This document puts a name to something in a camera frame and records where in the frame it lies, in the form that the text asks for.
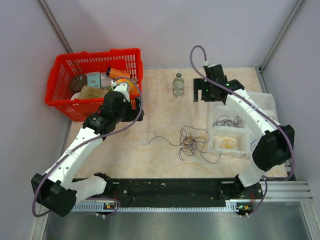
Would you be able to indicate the teal small box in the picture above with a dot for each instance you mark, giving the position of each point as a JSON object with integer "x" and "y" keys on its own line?
{"x": 94, "y": 79}

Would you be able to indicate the orange cylinder tube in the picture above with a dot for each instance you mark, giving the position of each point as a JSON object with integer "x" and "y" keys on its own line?
{"x": 114, "y": 73}

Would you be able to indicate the brown round cookie pack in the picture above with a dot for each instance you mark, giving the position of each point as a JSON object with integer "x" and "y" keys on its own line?
{"x": 78, "y": 82}

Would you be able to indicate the grey white box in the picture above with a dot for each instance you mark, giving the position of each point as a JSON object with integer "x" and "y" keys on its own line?
{"x": 105, "y": 81}

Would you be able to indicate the red plastic basket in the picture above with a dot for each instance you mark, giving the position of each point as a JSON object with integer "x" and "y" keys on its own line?
{"x": 68, "y": 65}

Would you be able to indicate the clear glass bottle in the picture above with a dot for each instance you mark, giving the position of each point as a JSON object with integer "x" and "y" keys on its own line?
{"x": 178, "y": 85}

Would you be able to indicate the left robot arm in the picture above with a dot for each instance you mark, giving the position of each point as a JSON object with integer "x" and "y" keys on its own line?
{"x": 55, "y": 188}

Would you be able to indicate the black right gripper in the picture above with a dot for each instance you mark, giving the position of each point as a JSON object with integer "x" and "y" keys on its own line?
{"x": 199, "y": 84}

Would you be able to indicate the brown cardboard box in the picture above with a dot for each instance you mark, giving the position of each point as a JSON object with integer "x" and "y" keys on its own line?
{"x": 88, "y": 92}

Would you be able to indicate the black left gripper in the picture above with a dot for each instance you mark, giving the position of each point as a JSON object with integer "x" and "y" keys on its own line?
{"x": 133, "y": 113}

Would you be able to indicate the orange striped sponge pack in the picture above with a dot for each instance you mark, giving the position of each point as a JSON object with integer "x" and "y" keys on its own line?
{"x": 134, "y": 89}

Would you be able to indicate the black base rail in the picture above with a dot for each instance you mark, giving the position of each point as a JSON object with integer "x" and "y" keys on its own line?
{"x": 177, "y": 192}

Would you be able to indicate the white compartment tray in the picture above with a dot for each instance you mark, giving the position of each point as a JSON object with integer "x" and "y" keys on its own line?
{"x": 236, "y": 126}

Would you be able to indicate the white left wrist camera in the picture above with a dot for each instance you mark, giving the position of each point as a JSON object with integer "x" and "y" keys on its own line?
{"x": 123, "y": 86}

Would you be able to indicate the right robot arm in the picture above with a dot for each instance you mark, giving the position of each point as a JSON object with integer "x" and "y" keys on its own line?
{"x": 275, "y": 141}

